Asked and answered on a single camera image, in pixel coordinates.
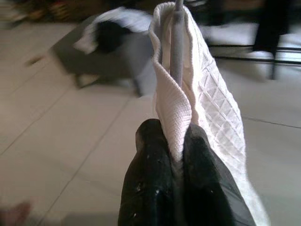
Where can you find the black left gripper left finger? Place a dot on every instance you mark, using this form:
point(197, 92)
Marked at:
point(145, 183)

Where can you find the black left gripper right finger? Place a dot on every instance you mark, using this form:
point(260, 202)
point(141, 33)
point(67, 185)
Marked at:
point(207, 183)

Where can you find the white knitted garment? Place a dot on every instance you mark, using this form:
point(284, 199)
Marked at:
point(211, 106)

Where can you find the grey clothes hanger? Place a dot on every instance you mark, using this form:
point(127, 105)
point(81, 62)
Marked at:
point(176, 47)

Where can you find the white printed shirt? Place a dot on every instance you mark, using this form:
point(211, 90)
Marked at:
point(131, 21)

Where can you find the dark grey low bench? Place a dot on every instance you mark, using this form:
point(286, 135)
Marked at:
point(94, 61)

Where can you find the person's bare foot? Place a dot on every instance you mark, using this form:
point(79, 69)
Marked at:
point(14, 213)

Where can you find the black chrome clothes rack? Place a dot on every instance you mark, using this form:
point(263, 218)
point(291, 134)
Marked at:
point(258, 50)

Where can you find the long black garment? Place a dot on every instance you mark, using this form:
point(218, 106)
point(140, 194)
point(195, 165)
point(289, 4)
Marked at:
point(268, 26)

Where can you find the dark wooden console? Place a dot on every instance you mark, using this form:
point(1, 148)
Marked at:
point(47, 9)

